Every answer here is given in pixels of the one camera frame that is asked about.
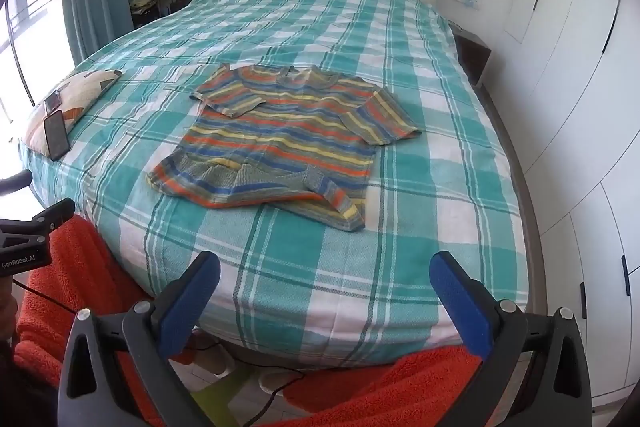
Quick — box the cluttered bedside table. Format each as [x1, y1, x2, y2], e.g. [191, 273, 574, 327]
[129, 0, 193, 28]

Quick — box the dark wooden nightstand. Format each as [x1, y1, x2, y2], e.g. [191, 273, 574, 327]
[450, 21, 492, 88]

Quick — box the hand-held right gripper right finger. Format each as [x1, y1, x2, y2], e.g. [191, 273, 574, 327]
[429, 251, 593, 427]

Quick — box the striped knit sweater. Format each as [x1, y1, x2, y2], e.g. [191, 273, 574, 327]
[146, 63, 423, 233]

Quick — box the teal checked bedspread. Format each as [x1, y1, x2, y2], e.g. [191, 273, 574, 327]
[19, 0, 531, 370]

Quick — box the green stool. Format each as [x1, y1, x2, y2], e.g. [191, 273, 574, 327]
[191, 366, 262, 427]

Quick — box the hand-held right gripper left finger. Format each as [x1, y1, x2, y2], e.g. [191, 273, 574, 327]
[57, 251, 222, 427]

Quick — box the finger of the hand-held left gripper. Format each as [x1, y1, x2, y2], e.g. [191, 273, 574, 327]
[0, 171, 31, 194]
[30, 198, 76, 231]

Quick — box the orange fleece blanket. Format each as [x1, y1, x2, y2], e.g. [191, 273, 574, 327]
[14, 214, 531, 427]

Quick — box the white slipper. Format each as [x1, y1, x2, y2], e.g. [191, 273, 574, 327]
[194, 343, 237, 376]
[259, 369, 307, 396]

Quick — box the window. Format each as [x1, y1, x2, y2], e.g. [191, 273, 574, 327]
[0, 0, 73, 122]

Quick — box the white wardrobe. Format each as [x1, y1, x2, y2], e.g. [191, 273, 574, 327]
[477, 0, 640, 408]

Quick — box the black smartphone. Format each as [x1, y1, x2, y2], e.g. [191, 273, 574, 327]
[43, 109, 71, 162]

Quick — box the black cable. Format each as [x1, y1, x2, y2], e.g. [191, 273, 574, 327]
[11, 277, 307, 424]

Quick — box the grey bed frame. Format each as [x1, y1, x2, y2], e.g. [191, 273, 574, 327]
[450, 19, 545, 313]

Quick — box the patterned pillow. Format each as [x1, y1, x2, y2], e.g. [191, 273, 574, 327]
[24, 69, 123, 160]

